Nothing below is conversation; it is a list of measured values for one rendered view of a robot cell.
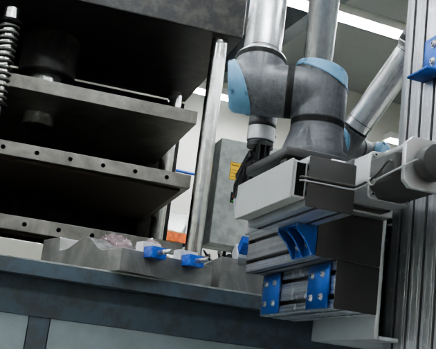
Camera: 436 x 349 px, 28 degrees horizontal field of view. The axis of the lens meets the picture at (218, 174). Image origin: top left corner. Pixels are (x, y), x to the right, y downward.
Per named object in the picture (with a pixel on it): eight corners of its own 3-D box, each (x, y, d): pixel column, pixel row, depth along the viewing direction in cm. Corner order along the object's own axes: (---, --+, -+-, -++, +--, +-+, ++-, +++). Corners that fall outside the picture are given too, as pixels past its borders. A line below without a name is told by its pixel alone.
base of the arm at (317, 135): (361, 166, 180) (365, 121, 183) (295, 151, 176) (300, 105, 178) (329, 179, 194) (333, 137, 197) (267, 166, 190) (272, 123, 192)
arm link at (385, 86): (448, 4, 220) (337, 160, 231) (469, 21, 227) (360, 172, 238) (419, -14, 227) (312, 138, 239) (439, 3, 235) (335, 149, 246)
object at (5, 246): (68, 300, 289) (77, 248, 294) (-15, 288, 283) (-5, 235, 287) (52, 308, 336) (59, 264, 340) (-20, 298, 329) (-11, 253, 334)
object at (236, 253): (268, 233, 221) (264, 219, 226) (249, 229, 220) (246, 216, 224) (251, 269, 229) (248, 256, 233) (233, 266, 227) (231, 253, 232)
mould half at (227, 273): (311, 305, 228) (316, 255, 232) (217, 291, 222) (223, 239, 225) (250, 314, 275) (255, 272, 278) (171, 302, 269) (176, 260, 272)
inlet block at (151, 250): (178, 264, 203) (181, 242, 205) (160, 260, 201) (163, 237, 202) (151, 266, 214) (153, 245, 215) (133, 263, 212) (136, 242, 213)
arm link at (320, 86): (348, 116, 181) (353, 56, 185) (284, 110, 182) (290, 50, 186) (342, 133, 193) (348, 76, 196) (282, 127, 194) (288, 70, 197)
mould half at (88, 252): (210, 288, 218) (215, 244, 220) (118, 269, 204) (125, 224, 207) (118, 293, 259) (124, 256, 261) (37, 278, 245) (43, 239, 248)
